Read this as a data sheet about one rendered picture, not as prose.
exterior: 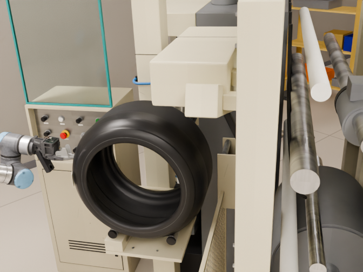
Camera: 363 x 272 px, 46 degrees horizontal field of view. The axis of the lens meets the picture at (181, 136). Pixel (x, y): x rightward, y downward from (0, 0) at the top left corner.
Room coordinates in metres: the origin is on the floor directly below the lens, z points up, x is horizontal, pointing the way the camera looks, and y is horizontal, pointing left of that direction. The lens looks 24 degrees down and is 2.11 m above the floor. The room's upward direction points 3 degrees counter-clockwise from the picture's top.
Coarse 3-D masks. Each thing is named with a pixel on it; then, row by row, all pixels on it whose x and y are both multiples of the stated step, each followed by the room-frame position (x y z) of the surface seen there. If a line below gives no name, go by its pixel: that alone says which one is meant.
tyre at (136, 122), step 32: (96, 128) 1.64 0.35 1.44; (128, 128) 1.58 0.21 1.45; (160, 128) 1.57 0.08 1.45; (192, 128) 1.70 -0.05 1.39; (96, 160) 1.88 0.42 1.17; (192, 160) 1.54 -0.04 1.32; (96, 192) 1.77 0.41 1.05; (128, 192) 1.87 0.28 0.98; (160, 192) 1.86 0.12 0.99; (192, 192) 1.51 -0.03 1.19; (128, 224) 1.59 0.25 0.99; (160, 224) 1.54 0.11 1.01
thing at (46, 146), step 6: (36, 138) 1.80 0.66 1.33; (42, 138) 1.80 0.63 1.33; (48, 138) 1.81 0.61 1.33; (54, 138) 1.80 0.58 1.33; (30, 144) 1.79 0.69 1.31; (36, 144) 1.79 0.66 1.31; (42, 144) 1.76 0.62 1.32; (48, 144) 1.76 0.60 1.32; (54, 144) 1.77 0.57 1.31; (30, 150) 1.78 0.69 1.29; (36, 150) 1.79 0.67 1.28; (42, 150) 1.76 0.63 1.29; (48, 150) 1.77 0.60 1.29; (54, 150) 1.76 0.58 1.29; (48, 156) 1.76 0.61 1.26
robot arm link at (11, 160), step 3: (3, 156) 1.79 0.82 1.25; (6, 156) 1.79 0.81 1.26; (15, 156) 1.80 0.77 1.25; (18, 156) 1.81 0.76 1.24; (3, 159) 1.79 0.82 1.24; (6, 159) 1.78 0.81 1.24; (9, 159) 1.79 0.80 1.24; (12, 159) 1.79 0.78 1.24; (15, 159) 1.80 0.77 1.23; (18, 159) 1.81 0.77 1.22; (3, 162) 1.79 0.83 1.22; (6, 162) 1.78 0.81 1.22; (9, 162) 1.78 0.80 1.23; (12, 162) 1.77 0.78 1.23
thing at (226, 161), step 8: (224, 144) 1.96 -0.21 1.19; (232, 144) 1.99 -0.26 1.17; (224, 152) 1.85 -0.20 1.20; (232, 152) 1.99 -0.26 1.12; (224, 160) 1.82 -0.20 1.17; (232, 160) 1.81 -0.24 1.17; (224, 168) 1.82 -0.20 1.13; (232, 168) 1.81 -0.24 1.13; (224, 176) 1.82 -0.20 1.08; (232, 176) 1.81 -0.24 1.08; (224, 184) 1.82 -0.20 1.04; (232, 184) 1.81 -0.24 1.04; (224, 192) 1.82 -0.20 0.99; (232, 192) 1.81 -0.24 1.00; (224, 200) 1.82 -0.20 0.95; (232, 200) 1.81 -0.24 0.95; (232, 208) 1.81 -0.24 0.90
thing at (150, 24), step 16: (144, 0) 1.97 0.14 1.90; (160, 0) 1.98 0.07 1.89; (144, 16) 1.97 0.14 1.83; (160, 16) 1.97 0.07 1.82; (144, 32) 1.97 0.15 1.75; (160, 32) 1.96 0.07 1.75; (144, 48) 1.97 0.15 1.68; (160, 48) 1.96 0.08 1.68; (144, 64) 1.97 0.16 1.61; (144, 80) 1.98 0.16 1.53; (144, 96) 1.98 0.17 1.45; (160, 160) 1.96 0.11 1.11; (160, 176) 1.96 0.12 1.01
